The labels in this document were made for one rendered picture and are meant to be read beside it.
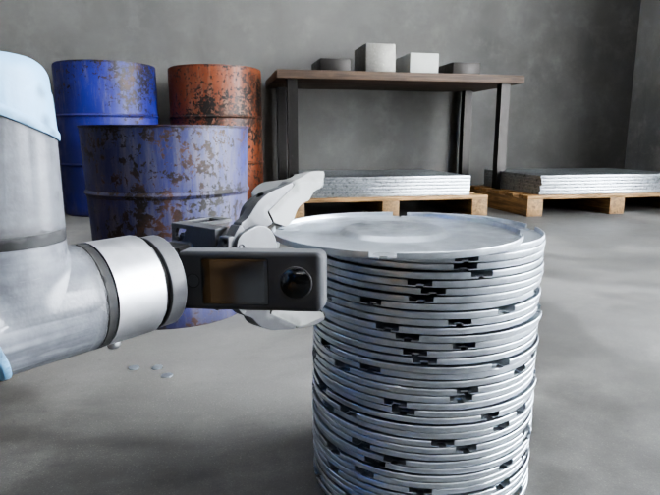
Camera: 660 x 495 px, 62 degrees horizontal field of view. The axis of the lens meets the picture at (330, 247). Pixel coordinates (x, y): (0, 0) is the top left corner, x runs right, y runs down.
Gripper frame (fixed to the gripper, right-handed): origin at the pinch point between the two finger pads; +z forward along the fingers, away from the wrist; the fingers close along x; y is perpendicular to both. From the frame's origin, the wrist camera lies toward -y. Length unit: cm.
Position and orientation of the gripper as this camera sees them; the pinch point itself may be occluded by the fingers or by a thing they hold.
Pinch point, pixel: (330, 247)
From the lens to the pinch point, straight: 56.3
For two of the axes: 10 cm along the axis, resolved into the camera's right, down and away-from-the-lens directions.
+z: 6.3, -1.5, 7.6
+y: -7.8, -1.2, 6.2
